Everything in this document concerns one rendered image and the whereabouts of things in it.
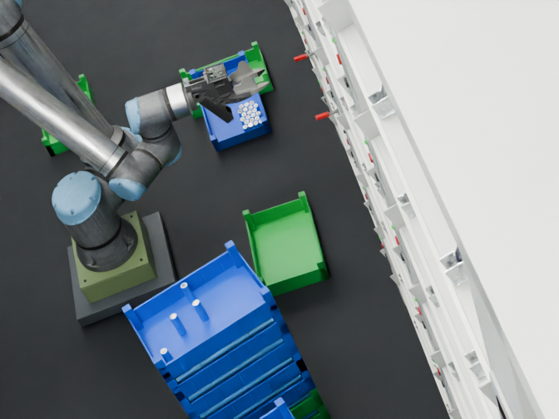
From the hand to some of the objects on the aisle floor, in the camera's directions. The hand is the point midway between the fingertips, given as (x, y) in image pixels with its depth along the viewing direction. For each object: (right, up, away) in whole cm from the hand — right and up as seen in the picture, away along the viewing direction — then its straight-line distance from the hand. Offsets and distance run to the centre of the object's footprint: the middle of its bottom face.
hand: (262, 79), depth 275 cm
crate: (-12, +1, +85) cm, 86 cm away
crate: (+7, -47, +39) cm, 61 cm away
